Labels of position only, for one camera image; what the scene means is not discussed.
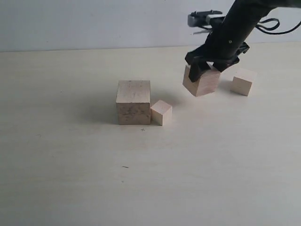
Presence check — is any smallest wooden cube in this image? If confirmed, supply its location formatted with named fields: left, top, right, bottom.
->
left=150, top=100, right=172, bottom=126

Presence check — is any small wooden cube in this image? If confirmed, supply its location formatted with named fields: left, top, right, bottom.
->
left=230, top=68, right=257, bottom=97

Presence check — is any medium wooden cube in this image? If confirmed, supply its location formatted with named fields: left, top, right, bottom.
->
left=182, top=65, right=221, bottom=97

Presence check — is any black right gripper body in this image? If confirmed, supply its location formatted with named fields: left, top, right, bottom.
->
left=185, top=0, right=268, bottom=65

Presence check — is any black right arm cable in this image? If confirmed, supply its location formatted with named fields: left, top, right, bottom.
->
left=255, top=18, right=301, bottom=35

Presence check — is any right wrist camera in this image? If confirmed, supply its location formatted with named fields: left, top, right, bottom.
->
left=187, top=10, right=225, bottom=35

